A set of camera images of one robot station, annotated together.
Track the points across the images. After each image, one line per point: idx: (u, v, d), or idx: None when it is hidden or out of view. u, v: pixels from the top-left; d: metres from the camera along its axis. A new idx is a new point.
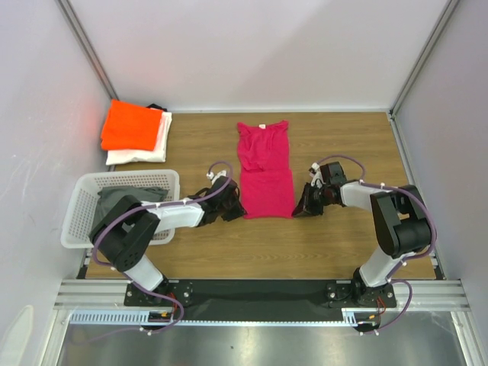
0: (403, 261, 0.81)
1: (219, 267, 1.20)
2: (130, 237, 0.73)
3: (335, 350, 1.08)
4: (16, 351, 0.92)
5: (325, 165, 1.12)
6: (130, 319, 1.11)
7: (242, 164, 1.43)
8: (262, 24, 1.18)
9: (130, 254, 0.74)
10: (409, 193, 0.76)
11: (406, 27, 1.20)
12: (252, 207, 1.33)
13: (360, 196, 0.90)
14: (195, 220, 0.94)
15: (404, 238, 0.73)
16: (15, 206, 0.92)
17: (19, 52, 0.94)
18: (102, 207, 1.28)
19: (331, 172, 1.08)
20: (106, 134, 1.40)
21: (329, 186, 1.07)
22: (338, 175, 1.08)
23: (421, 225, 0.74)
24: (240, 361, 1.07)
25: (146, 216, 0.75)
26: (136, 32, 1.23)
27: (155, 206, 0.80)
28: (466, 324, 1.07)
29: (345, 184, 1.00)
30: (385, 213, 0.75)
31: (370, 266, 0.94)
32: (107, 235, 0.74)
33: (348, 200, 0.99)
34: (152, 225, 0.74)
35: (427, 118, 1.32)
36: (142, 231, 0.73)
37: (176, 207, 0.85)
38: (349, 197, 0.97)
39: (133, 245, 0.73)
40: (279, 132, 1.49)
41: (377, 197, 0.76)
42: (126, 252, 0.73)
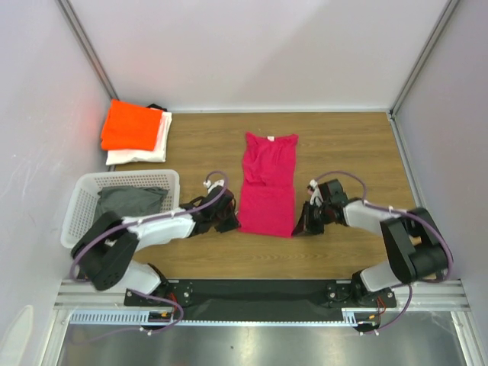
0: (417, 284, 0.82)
1: (219, 267, 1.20)
2: (108, 257, 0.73)
3: (335, 350, 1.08)
4: (16, 351, 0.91)
5: (323, 183, 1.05)
6: (130, 319, 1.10)
7: (245, 176, 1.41)
8: (263, 24, 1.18)
9: (110, 274, 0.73)
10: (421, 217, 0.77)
11: (406, 27, 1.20)
12: (247, 219, 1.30)
13: (367, 219, 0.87)
14: (184, 231, 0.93)
15: (420, 266, 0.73)
16: (14, 206, 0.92)
17: (19, 52, 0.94)
18: (103, 207, 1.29)
19: (330, 191, 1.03)
20: (106, 134, 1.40)
21: (330, 205, 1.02)
22: (338, 194, 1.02)
23: (435, 249, 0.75)
24: (239, 361, 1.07)
25: (125, 235, 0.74)
26: (136, 32, 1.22)
27: (136, 223, 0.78)
28: (466, 324, 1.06)
29: (348, 205, 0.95)
30: (400, 240, 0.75)
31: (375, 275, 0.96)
32: (85, 255, 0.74)
33: (352, 222, 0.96)
34: (132, 245, 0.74)
35: (427, 118, 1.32)
36: (121, 250, 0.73)
37: (162, 221, 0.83)
38: (354, 217, 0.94)
39: (111, 264, 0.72)
40: (287, 147, 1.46)
41: (390, 226, 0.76)
42: (105, 271, 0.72)
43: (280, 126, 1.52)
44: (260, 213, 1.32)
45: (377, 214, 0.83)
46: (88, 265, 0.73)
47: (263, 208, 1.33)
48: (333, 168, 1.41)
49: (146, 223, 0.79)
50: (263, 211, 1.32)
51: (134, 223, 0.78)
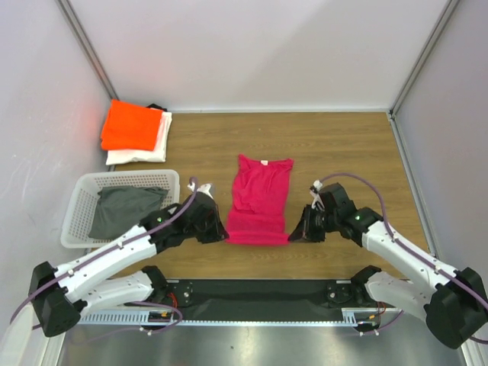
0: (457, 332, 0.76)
1: (219, 267, 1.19)
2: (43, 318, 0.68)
3: (335, 350, 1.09)
4: None
5: (325, 191, 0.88)
6: (130, 319, 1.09)
7: (233, 202, 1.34)
8: (263, 23, 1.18)
9: (56, 328, 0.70)
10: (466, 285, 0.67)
11: (406, 27, 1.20)
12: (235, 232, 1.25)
13: (398, 262, 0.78)
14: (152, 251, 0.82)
15: (466, 329, 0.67)
16: (15, 206, 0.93)
17: (20, 52, 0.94)
18: (103, 207, 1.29)
19: (336, 201, 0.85)
20: (106, 134, 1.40)
21: (340, 220, 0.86)
22: (346, 204, 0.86)
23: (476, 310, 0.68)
24: (240, 361, 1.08)
25: (51, 296, 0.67)
26: (136, 31, 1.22)
27: (69, 273, 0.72)
28: None
29: (368, 232, 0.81)
30: (452, 315, 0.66)
31: (386, 293, 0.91)
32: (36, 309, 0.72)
33: (370, 248, 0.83)
34: (62, 304, 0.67)
35: (427, 118, 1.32)
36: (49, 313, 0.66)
37: (104, 258, 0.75)
38: (375, 246, 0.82)
39: (49, 325, 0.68)
40: (281, 172, 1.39)
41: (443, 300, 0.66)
42: (49, 330, 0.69)
43: (280, 126, 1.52)
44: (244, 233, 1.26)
45: (418, 268, 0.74)
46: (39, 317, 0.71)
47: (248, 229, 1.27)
48: (333, 168, 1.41)
49: (81, 270, 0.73)
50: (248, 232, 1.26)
51: (65, 274, 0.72)
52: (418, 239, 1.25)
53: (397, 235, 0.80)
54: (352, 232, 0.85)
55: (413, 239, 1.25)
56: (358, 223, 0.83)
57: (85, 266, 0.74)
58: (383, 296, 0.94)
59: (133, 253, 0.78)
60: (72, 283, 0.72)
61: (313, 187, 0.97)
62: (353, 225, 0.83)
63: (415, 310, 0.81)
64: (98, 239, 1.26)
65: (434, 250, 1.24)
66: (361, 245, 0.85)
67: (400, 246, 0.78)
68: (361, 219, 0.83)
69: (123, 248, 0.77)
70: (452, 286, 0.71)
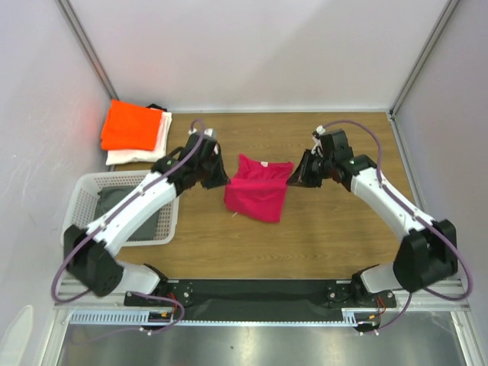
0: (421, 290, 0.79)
1: (219, 267, 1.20)
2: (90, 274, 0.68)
3: (335, 350, 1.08)
4: (16, 351, 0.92)
5: (326, 135, 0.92)
6: (130, 319, 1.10)
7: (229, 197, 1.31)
8: (262, 23, 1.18)
9: (104, 283, 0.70)
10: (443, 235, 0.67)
11: (406, 27, 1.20)
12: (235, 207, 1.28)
13: (381, 208, 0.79)
14: (172, 194, 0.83)
15: (427, 277, 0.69)
16: (15, 206, 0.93)
17: (20, 52, 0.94)
18: (103, 207, 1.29)
19: (335, 145, 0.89)
20: (106, 134, 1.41)
21: (335, 164, 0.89)
22: (345, 149, 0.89)
23: (443, 264, 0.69)
24: (240, 361, 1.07)
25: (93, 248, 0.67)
26: (136, 31, 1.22)
27: (102, 227, 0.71)
28: (466, 324, 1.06)
29: (357, 176, 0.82)
30: (417, 262, 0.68)
31: (376, 279, 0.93)
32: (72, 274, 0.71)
33: (358, 191, 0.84)
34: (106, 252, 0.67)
35: (427, 117, 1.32)
36: (97, 266, 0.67)
37: (132, 205, 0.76)
38: (362, 190, 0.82)
39: (99, 280, 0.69)
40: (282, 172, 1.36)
41: (412, 242, 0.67)
42: (98, 285, 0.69)
43: (281, 126, 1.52)
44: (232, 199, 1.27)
45: (398, 215, 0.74)
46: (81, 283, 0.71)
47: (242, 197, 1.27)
48: None
49: (112, 220, 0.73)
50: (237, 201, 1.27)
51: (98, 229, 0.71)
52: None
53: (386, 182, 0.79)
54: (342, 174, 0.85)
55: None
56: (351, 166, 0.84)
57: (115, 217, 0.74)
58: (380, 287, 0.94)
59: (157, 196, 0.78)
60: (109, 234, 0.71)
61: (316, 133, 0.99)
62: (345, 167, 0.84)
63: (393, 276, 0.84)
64: None
65: None
66: (351, 189, 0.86)
67: (386, 191, 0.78)
68: (355, 164, 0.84)
69: (146, 194, 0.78)
70: (427, 233, 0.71)
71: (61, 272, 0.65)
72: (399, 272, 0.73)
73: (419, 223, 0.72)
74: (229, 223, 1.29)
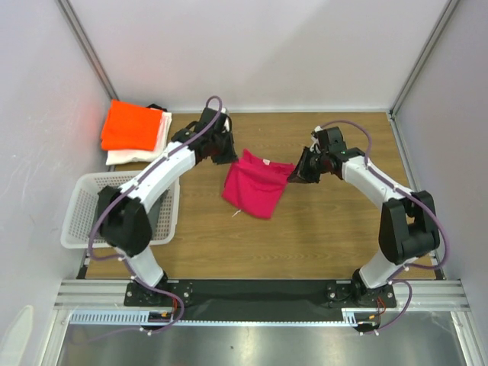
0: (406, 266, 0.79)
1: (219, 267, 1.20)
2: (126, 229, 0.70)
3: (335, 350, 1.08)
4: (16, 351, 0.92)
5: (322, 131, 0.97)
6: (130, 319, 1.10)
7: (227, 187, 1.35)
8: (263, 23, 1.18)
9: (136, 239, 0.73)
10: (422, 203, 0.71)
11: (406, 27, 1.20)
12: (232, 197, 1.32)
13: (367, 186, 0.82)
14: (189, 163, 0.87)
15: (409, 248, 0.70)
16: (14, 206, 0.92)
17: (20, 52, 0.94)
18: None
19: (329, 139, 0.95)
20: (106, 134, 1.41)
21: (328, 155, 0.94)
22: (338, 143, 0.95)
23: (422, 232, 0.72)
24: (240, 361, 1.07)
25: (130, 203, 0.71)
26: (136, 30, 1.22)
27: (135, 186, 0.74)
28: (465, 324, 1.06)
29: (348, 161, 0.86)
30: (398, 226, 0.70)
31: (371, 269, 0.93)
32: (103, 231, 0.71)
33: (348, 178, 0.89)
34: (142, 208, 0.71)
35: (427, 117, 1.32)
36: (133, 222, 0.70)
37: (160, 168, 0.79)
38: (352, 175, 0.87)
39: (133, 237, 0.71)
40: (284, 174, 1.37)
41: (390, 207, 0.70)
42: (131, 242, 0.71)
43: (281, 126, 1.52)
44: (230, 185, 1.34)
45: (380, 187, 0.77)
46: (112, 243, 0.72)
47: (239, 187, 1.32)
48: None
49: (144, 181, 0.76)
50: (233, 191, 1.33)
51: (132, 187, 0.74)
52: None
53: (370, 163, 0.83)
54: (334, 164, 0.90)
55: None
56: (342, 155, 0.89)
57: (146, 178, 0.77)
58: (383, 280, 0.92)
59: (180, 161, 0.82)
60: (141, 192, 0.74)
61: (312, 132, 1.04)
62: (337, 157, 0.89)
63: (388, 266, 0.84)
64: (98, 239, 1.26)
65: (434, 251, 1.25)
66: (342, 178, 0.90)
67: (372, 173, 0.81)
68: (346, 154, 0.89)
69: (170, 159, 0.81)
70: (408, 204, 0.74)
71: (98, 226, 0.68)
72: (384, 242, 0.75)
73: (400, 194, 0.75)
74: (229, 223, 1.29)
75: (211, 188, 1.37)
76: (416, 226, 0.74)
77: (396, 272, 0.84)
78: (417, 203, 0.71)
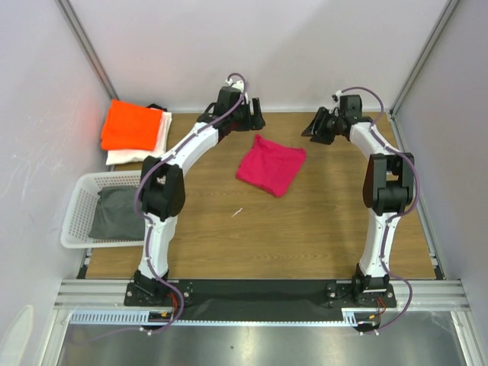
0: (390, 223, 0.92)
1: (220, 267, 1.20)
2: (167, 191, 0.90)
3: (335, 350, 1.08)
4: (16, 351, 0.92)
5: (344, 97, 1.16)
6: (130, 319, 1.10)
7: (242, 163, 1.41)
8: (263, 22, 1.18)
9: (174, 201, 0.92)
10: (406, 157, 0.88)
11: (406, 27, 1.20)
12: (248, 174, 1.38)
13: (364, 144, 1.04)
14: (213, 140, 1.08)
15: (383, 195, 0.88)
16: (14, 206, 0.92)
17: (20, 51, 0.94)
18: (103, 207, 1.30)
19: (348, 104, 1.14)
20: (106, 134, 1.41)
21: (344, 118, 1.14)
22: (354, 110, 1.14)
23: (399, 188, 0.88)
24: (240, 361, 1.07)
25: (170, 171, 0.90)
26: (136, 30, 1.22)
27: (173, 155, 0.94)
28: (466, 324, 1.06)
29: (356, 125, 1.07)
30: (377, 174, 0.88)
31: (366, 252, 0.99)
32: (146, 194, 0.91)
33: (354, 139, 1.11)
34: (178, 175, 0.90)
35: (427, 117, 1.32)
36: (174, 183, 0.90)
37: (192, 142, 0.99)
38: (357, 136, 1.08)
39: (174, 196, 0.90)
40: (290, 168, 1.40)
41: (375, 159, 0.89)
42: (170, 202, 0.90)
43: (281, 126, 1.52)
44: (245, 166, 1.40)
45: (374, 146, 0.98)
46: (155, 203, 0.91)
47: (252, 169, 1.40)
48: (333, 168, 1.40)
49: (180, 152, 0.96)
50: (248, 171, 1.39)
51: (171, 157, 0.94)
52: (419, 238, 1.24)
53: (374, 128, 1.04)
54: (346, 126, 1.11)
55: (414, 238, 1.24)
56: (354, 120, 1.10)
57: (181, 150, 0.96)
58: (378, 261, 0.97)
59: (207, 137, 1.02)
60: (178, 161, 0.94)
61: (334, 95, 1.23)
62: (349, 122, 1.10)
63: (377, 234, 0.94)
64: (98, 239, 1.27)
65: (434, 250, 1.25)
66: (351, 139, 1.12)
67: (374, 136, 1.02)
68: (357, 120, 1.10)
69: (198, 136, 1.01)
70: (395, 160, 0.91)
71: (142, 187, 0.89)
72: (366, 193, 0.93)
73: (389, 152, 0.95)
74: (229, 223, 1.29)
75: (211, 188, 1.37)
76: (396, 181, 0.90)
77: (385, 237, 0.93)
78: (401, 155, 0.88)
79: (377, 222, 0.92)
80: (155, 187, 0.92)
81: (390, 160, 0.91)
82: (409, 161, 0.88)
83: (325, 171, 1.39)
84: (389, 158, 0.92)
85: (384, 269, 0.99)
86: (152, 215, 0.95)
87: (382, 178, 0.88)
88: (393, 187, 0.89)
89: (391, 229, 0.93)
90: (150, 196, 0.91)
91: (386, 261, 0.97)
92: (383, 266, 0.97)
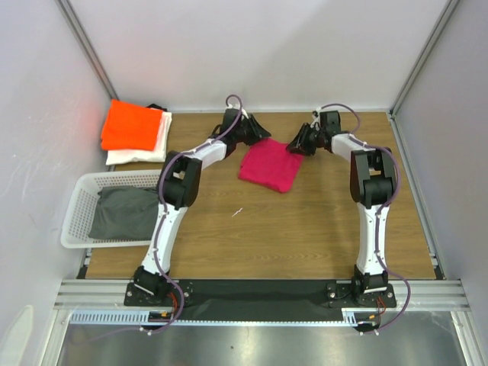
0: (379, 214, 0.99)
1: (220, 267, 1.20)
2: (187, 181, 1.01)
3: (335, 350, 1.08)
4: (16, 351, 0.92)
5: (323, 113, 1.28)
6: (130, 319, 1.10)
7: (244, 164, 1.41)
8: (263, 22, 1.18)
9: (191, 191, 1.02)
10: (386, 152, 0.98)
11: (406, 27, 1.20)
12: (250, 173, 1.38)
13: (347, 149, 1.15)
14: (222, 155, 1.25)
15: (370, 188, 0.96)
16: (14, 206, 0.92)
17: (20, 51, 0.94)
18: (103, 207, 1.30)
19: (329, 120, 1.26)
20: (106, 134, 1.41)
21: (324, 133, 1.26)
22: (335, 125, 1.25)
23: (383, 180, 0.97)
24: (239, 361, 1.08)
25: (191, 164, 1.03)
26: (136, 31, 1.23)
27: (194, 152, 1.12)
28: (466, 324, 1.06)
29: (336, 136, 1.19)
30: (361, 170, 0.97)
31: (362, 250, 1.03)
32: (167, 184, 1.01)
33: (336, 149, 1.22)
34: (198, 168, 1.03)
35: (427, 118, 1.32)
36: (194, 174, 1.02)
37: (207, 149, 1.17)
38: (338, 145, 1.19)
39: (191, 187, 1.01)
40: (290, 168, 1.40)
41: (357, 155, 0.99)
42: (189, 191, 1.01)
43: (281, 127, 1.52)
44: (246, 167, 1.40)
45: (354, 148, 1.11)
46: (173, 193, 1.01)
47: (253, 169, 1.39)
48: (333, 168, 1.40)
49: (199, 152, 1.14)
50: (249, 171, 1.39)
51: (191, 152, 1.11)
52: (419, 238, 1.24)
53: (352, 135, 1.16)
54: (327, 142, 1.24)
55: (414, 238, 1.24)
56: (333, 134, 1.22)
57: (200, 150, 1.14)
58: (374, 256, 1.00)
59: (217, 149, 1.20)
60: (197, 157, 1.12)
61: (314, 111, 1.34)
62: (330, 137, 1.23)
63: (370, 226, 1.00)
64: (99, 239, 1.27)
65: (434, 250, 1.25)
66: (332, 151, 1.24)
67: (353, 141, 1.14)
68: (336, 133, 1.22)
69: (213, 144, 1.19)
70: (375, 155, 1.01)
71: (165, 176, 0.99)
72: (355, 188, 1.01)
73: (368, 149, 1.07)
74: (229, 223, 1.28)
75: (211, 188, 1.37)
76: (379, 175, 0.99)
77: (377, 230, 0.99)
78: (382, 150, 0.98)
79: (368, 216, 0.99)
80: (174, 178, 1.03)
81: (371, 156, 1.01)
82: (390, 154, 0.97)
83: (324, 170, 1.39)
84: (369, 155, 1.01)
85: (381, 265, 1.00)
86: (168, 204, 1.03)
87: (366, 174, 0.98)
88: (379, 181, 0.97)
89: (382, 222, 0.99)
90: (169, 186, 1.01)
91: (381, 255, 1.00)
92: (381, 263, 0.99)
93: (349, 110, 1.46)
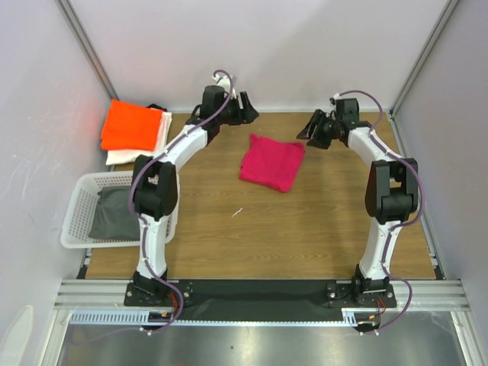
0: (392, 231, 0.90)
1: (220, 267, 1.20)
2: (161, 189, 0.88)
3: (335, 350, 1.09)
4: (16, 352, 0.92)
5: (341, 101, 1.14)
6: (130, 319, 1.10)
7: (244, 164, 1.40)
8: (264, 21, 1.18)
9: (166, 200, 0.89)
10: (409, 165, 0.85)
11: (406, 27, 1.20)
12: (250, 173, 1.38)
13: (364, 149, 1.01)
14: (203, 142, 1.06)
15: (386, 204, 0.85)
16: (14, 206, 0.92)
17: (20, 51, 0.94)
18: (103, 207, 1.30)
19: (346, 108, 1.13)
20: (105, 134, 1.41)
21: (341, 123, 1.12)
22: (352, 113, 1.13)
23: (403, 196, 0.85)
24: (239, 361, 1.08)
25: (164, 168, 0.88)
26: (136, 31, 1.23)
27: (165, 154, 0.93)
28: (466, 324, 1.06)
29: (354, 129, 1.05)
30: (379, 184, 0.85)
31: (367, 255, 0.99)
32: (139, 194, 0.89)
33: (353, 145, 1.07)
34: (171, 172, 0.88)
35: (427, 118, 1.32)
36: (169, 179, 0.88)
37: (184, 142, 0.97)
38: (355, 142, 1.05)
39: (167, 194, 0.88)
40: (290, 167, 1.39)
41: (377, 168, 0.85)
42: (163, 200, 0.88)
43: (281, 126, 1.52)
44: (246, 166, 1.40)
45: (374, 152, 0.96)
46: (148, 203, 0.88)
47: (254, 169, 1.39)
48: (333, 168, 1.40)
49: (171, 150, 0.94)
50: (249, 171, 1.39)
51: (162, 155, 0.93)
52: (419, 238, 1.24)
53: (374, 133, 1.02)
54: (344, 132, 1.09)
55: (414, 238, 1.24)
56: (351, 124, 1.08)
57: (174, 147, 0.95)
58: (379, 264, 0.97)
59: (197, 139, 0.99)
60: (170, 159, 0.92)
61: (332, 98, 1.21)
62: (348, 127, 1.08)
63: (381, 242, 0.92)
64: (99, 239, 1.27)
65: (434, 250, 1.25)
66: (348, 145, 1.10)
67: (374, 141, 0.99)
68: (354, 125, 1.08)
69: (189, 136, 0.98)
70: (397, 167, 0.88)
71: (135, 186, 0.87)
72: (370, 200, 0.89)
73: (390, 158, 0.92)
74: (229, 223, 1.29)
75: (211, 188, 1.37)
76: (399, 189, 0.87)
77: (388, 243, 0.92)
78: (404, 164, 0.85)
79: (380, 229, 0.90)
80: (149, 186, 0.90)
81: (393, 166, 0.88)
82: (414, 169, 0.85)
83: (324, 170, 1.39)
84: (391, 165, 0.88)
85: (384, 272, 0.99)
86: (147, 216, 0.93)
87: (385, 187, 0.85)
88: (397, 196, 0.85)
89: (393, 236, 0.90)
90: (143, 195, 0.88)
91: (386, 265, 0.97)
92: (384, 269, 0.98)
93: (377, 104, 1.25)
